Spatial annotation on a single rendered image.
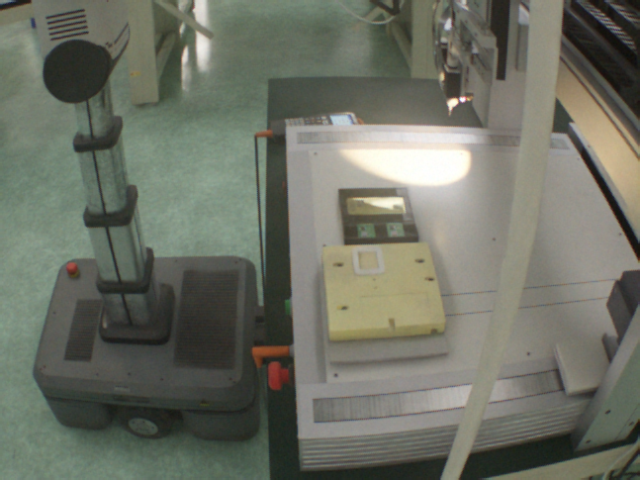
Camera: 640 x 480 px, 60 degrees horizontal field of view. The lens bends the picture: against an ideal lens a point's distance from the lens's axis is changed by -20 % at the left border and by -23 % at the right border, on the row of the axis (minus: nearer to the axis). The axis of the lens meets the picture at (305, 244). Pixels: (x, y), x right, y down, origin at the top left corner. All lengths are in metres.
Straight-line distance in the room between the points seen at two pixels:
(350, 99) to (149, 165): 1.37
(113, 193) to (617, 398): 1.15
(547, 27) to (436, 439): 0.61
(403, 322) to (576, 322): 0.30
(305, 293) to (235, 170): 1.78
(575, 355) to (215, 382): 0.99
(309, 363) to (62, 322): 1.10
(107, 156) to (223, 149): 1.48
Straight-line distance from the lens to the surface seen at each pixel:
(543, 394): 0.91
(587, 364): 0.94
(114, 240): 1.58
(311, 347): 0.93
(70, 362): 1.78
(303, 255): 1.05
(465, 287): 1.02
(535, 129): 0.47
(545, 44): 0.44
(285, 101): 1.67
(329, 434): 0.84
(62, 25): 1.26
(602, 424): 0.96
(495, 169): 1.29
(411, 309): 0.93
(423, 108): 1.67
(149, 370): 1.70
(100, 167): 1.47
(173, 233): 2.48
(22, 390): 2.12
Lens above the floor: 1.56
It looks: 41 degrees down
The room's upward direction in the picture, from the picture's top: 1 degrees counter-clockwise
